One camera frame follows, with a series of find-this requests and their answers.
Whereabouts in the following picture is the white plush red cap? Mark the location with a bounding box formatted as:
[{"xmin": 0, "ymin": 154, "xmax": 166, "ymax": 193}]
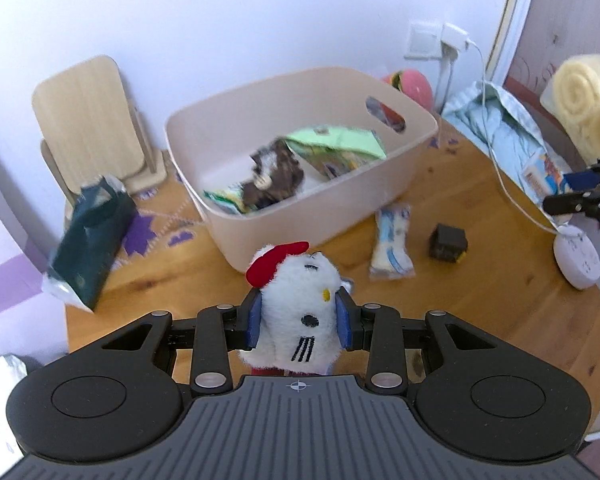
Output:
[{"xmin": 238, "ymin": 242, "xmax": 347, "ymax": 376}]

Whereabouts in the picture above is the brown furry plush toy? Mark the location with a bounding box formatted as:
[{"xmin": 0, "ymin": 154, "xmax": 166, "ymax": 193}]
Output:
[{"xmin": 242, "ymin": 138, "xmax": 304, "ymax": 212}]

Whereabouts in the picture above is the green snack packet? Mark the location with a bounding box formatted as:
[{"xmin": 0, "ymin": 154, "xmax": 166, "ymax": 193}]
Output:
[{"xmin": 285, "ymin": 125, "xmax": 387, "ymax": 180}]

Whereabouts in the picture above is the round white power hub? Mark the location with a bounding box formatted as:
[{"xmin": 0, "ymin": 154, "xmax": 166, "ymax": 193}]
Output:
[{"xmin": 553, "ymin": 224, "xmax": 600, "ymax": 290}]

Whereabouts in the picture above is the white blue wrapped snack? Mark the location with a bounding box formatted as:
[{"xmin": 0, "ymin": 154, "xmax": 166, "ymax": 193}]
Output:
[{"xmin": 370, "ymin": 203, "xmax": 415, "ymax": 280}]

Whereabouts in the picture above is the rolled yellow towel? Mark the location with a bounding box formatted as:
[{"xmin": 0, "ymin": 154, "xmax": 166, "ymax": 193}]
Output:
[{"xmin": 540, "ymin": 54, "xmax": 600, "ymax": 165}]

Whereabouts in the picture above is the small black cube box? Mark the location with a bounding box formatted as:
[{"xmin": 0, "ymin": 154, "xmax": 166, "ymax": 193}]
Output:
[{"xmin": 429, "ymin": 223, "xmax": 468, "ymax": 263}]

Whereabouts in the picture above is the colourful snack packet in bin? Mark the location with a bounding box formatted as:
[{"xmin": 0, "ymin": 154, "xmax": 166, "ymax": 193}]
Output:
[{"xmin": 204, "ymin": 183, "xmax": 252, "ymax": 214}]

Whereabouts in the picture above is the light blue plastic bag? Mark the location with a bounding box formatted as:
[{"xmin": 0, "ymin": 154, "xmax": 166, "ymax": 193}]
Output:
[{"xmin": 442, "ymin": 81, "xmax": 570, "ymax": 204}]

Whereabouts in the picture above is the dark green tissue pack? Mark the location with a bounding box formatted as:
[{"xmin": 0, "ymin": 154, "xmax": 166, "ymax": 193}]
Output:
[{"xmin": 42, "ymin": 176, "xmax": 137, "ymax": 311}]

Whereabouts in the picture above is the beige plastic storage bin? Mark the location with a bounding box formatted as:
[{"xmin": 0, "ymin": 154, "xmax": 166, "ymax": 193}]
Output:
[{"xmin": 164, "ymin": 65, "xmax": 440, "ymax": 273}]

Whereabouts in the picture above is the pink green plush ball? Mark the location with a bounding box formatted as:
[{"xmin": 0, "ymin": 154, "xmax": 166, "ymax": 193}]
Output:
[{"xmin": 382, "ymin": 68, "xmax": 434, "ymax": 110}]

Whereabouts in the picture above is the white wall charger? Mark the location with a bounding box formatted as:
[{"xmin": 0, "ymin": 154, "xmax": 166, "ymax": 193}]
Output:
[{"xmin": 440, "ymin": 23, "xmax": 469, "ymax": 52}]

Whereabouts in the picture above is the white wall socket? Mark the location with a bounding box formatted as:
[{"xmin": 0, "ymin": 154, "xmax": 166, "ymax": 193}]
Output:
[{"xmin": 404, "ymin": 21, "xmax": 443, "ymax": 60}]

